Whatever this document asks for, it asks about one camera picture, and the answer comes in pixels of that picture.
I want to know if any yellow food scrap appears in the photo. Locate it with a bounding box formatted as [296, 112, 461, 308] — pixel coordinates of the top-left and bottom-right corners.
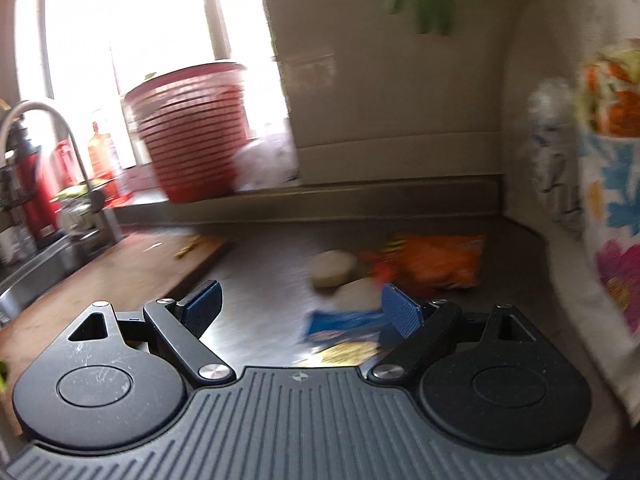
[174, 235, 202, 259]

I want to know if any stainless steel sink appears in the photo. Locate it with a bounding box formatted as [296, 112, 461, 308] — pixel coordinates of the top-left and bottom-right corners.
[0, 232, 76, 323]

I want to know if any printed plastic bag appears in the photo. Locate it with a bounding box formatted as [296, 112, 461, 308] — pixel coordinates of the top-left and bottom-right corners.
[527, 77, 586, 233]

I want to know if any red thermos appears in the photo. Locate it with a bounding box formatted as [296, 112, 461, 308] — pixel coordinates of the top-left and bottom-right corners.
[15, 120, 62, 241]

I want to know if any floral cloth bag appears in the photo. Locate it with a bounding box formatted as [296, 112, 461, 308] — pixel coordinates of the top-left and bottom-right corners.
[575, 42, 640, 336]

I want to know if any white plastic bag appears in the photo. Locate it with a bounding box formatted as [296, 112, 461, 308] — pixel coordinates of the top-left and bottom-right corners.
[235, 135, 301, 192]

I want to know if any orange bottle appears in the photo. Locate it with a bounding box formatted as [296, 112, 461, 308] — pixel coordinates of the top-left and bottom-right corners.
[89, 121, 126, 182]

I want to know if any chrome faucet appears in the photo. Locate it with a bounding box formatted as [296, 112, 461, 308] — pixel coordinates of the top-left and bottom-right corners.
[0, 101, 117, 241]

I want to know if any orange snack bag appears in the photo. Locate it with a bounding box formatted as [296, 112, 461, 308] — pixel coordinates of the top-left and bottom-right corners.
[360, 232, 487, 292]

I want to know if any wooden cutting board green handle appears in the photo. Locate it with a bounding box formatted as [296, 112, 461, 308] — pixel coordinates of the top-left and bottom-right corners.
[0, 232, 231, 431]

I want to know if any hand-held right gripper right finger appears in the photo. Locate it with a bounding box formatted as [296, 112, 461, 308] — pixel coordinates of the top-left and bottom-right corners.
[367, 284, 543, 386]

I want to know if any yellow green cloth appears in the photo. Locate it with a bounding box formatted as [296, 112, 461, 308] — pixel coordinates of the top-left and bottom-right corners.
[55, 185, 96, 201]

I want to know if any red lattice basket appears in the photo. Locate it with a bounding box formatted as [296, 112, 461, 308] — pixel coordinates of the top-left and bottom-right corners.
[122, 62, 251, 205]

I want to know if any blue snack bag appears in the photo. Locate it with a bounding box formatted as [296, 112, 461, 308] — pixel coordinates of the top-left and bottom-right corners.
[300, 307, 401, 348]

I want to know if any white rag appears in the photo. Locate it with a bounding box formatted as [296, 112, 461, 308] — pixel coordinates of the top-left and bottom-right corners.
[57, 200, 97, 232]

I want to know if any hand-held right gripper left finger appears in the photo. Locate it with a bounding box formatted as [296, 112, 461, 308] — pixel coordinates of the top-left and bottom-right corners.
[65, 281, 237, 388]

